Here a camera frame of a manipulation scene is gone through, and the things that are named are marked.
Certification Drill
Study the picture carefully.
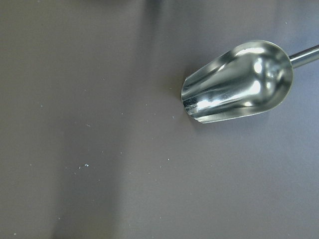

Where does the steel scoop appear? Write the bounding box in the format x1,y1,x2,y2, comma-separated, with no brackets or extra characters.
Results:
181,40,319,123

